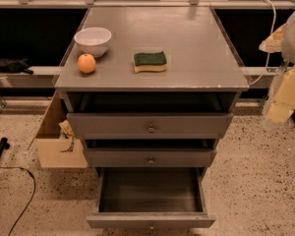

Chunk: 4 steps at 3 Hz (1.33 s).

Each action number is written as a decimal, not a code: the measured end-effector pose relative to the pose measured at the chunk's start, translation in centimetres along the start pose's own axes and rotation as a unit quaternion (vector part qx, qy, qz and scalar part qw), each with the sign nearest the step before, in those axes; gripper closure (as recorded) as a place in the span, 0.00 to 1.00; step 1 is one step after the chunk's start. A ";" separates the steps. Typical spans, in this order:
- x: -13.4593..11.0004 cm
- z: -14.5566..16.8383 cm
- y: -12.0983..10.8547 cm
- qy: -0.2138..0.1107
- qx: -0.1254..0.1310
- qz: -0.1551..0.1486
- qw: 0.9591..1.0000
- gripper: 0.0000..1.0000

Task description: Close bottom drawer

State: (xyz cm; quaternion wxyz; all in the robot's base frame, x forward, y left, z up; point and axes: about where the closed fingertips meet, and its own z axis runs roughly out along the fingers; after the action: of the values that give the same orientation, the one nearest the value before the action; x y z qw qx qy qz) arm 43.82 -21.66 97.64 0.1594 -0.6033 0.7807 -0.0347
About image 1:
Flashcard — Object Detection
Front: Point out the white hanging cable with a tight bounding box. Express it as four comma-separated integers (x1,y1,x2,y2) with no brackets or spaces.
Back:
248,0,277,87

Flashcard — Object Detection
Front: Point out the black cloth on rail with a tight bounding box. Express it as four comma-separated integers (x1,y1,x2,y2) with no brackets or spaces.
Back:
0,58,33,75

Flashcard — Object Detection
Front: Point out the cardboard box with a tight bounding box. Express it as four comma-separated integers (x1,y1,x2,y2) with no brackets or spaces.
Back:
34,92,88,168

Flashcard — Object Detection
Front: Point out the grey middle drawer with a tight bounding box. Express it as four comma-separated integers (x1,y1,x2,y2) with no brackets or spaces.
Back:
84,139,216,167

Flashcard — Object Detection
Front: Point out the green yellow sponge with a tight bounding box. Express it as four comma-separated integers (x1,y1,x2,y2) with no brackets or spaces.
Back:
133,51,167,73

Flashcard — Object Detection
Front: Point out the grey top drawer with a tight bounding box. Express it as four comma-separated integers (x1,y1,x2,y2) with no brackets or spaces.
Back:
67,113,233,140

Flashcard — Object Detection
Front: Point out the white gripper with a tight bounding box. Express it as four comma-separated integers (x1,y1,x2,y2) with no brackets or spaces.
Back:
259,11,295,124

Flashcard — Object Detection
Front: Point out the grey bottom drawer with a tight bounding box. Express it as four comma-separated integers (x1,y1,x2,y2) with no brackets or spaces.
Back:
87,167,215,230

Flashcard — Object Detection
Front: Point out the grey drawer cabinet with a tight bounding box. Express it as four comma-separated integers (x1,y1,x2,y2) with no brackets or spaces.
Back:
54,5,250,179

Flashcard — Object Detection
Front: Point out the white ceramic bowl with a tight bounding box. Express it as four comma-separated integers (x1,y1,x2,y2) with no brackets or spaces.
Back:
74,28,112,57

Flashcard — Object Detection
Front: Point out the orange fruit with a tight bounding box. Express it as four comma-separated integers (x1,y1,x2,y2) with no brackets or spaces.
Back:
78,54,96,74

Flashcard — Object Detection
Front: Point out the metal frame rail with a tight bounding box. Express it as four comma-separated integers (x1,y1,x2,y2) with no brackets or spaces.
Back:
0,66,62,88

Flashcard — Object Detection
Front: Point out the black floor cable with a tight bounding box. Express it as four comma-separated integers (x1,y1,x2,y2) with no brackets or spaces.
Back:
0,165,37,236

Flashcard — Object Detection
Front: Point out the grey drawer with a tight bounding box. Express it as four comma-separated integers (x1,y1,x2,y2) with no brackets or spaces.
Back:
84,139,216,167
87,167,215,230
67,113,233,140

